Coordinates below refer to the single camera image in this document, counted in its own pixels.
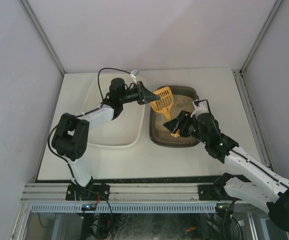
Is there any yellow litter scoop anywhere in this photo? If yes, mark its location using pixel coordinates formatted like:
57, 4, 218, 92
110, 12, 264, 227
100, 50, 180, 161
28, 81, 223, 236
149, 86, 181, 138

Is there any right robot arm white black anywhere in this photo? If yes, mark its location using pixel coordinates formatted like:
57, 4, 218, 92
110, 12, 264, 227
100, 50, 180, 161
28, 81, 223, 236
163, 110, 289, 232

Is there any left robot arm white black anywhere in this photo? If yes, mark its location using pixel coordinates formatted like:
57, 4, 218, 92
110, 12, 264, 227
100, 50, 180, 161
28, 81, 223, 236
47, 77, 161, 188

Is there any white plastic tub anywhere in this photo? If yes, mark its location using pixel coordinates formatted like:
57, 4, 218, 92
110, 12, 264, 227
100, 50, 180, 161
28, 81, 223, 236
82, 72, 146, 148

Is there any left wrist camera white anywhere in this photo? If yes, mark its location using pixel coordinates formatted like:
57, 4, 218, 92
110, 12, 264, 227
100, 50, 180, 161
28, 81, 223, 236
130, 69, 140, 78

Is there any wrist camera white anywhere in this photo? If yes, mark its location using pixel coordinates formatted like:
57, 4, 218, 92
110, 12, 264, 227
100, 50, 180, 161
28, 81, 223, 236
190, 99, 209, 118
130, 69, 140, 78

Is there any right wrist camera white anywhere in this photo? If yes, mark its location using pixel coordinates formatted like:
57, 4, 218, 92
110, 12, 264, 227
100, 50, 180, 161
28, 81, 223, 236
190, 99, 209, 118

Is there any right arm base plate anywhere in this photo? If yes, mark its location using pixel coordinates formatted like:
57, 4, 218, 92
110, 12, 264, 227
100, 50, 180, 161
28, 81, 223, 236
197, 173, 234, 201

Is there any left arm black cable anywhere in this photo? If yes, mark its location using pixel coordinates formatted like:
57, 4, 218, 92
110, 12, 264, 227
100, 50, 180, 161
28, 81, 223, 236
46, 67, 138, 166

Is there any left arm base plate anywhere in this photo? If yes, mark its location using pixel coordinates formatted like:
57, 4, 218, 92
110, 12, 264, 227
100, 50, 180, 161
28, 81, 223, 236
65, 181, 110, 201

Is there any grey slotted cable duct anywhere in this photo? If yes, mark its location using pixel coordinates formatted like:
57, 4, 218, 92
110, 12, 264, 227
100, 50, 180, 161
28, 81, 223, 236
31, 202, 217, 214

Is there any aluminium front rail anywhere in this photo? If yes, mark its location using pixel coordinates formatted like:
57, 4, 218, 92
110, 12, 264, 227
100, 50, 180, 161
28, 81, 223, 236
20, 183, 213, 203

